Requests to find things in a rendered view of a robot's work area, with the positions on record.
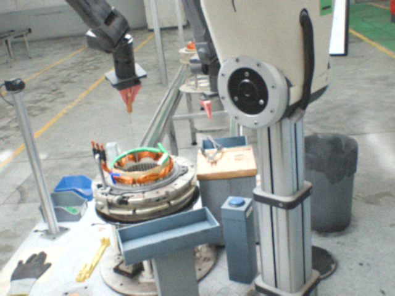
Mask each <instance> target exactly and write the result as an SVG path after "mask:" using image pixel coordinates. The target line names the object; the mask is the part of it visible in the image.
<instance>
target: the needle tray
mask: <svg viewBox="0 0 395 296"><path fill-rule="evenodd" d="M116 232H117V237H118V243H119V246H120V250H121V253H122V257H123V259H124V262H125V266H127V265H131V264H134V263H138V262H141V261H146V260H150V259H151V261H152V268H153V272H154V278H155V282H156V289H157V294H158V295H159V296H199V288H198V279H197V274H196V266H195V265H194V257H193V249H192V248H193V247H199V246H201V245H205V244H209V243H212V242H215V241H219V240H221V234H220V225H219V224H218V222H217V220H216V219H215V218H214V216H213V215H211V213H210V211H208V209H207V208H206V207H204V208H199V209H196V210H191V211H188V212H184V213H179V214H176V215H172V216H167V217H164V218H159V219H156V220H152V221H147V222H144V223H139V224H134V225H132V226H130V227H127V228H122V229H117V230H116Z"/></svg>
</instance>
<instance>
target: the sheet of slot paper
mask: <svg viewBox="0 0 395 296"><path fill-rule="evenodd" d="M65 248H66V245H62V246H53V247H37V248H28V249H22V251H21V252H20V254H19V255H18V257H17V258H16V259H15V261H14V263H13V264H12V266H11V267H10V268H8V269H5V270H4V271H3V273H2V274H1V275H0V293H2V295H1V296H6V294H7V293H8V291H9V289H10V277H11V275H12V273H13V271H14V269H15V268H16V267H17V263H18V262H19V260H23V264H24V263H25V262H26V260H27V258H28V257H29V256H30V255H31V254H33V253H37V254H38V253H39V252H41V251H45V253H47V257H46V260H45V262H44V264H46V263H47V262H50V263H52V265H51V266H50V268H49V269H48V270H47V271H46V272H45V273H44V274H43V275H42V276H41V277H39V278H38V279H37V280H36V281H35V283H34V284H44V283H47V281H48V278H49V276H50V275H51V273H52V271H53V269H54V267H55V265H56V264H57V262H58V261H59V259H60V257H61V256H62V253H63V251H64V250H65Z"/></svg>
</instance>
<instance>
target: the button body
mask: <svg viewBox="0 0 395 296"><path fill-rule="evenodd" d="M231 198H233V197H229V198H228V199H227V200H226V202H225V203H224V204H223V205H222V208H221V211H222V222H223V233H224V239H225V250H226V256H227V268H228V278H229V280H230V281H237V282H243V283H246V284H252V282H253V280H254V278H255V276H256V274H257V272H258V267H257V252H256V236H255V228H254V213H253V204H252V199H248V198H242V199H244V200H245V201H246V204H244V205H243V206H241V207H239V208H233V207H231V206H229V205H228V202H229V200H230V199H231ZM251 205H252V211H251V212H250V214H249V216H248V217H247V212H248V210H249V209H250V207H251Z"/></svg>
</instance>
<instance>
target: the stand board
mask: <svg viewBox="0 0 395 296"><path fill-rule="evenodd" d="M234 154H243V160H235V156H234ZM207 158H208V157H206V155H203V154H201V155H199V151H198V157H197V180H198V181H203V180H210V179H223V178H236V177H243V176H256V175H257V168H256V164H255V160H254V154H253V151H252V146H251V149H250V150H239V151H233V152H220V153H218V154H217V155H216V160H217V162H215V163H208V162H207Z"/></svg>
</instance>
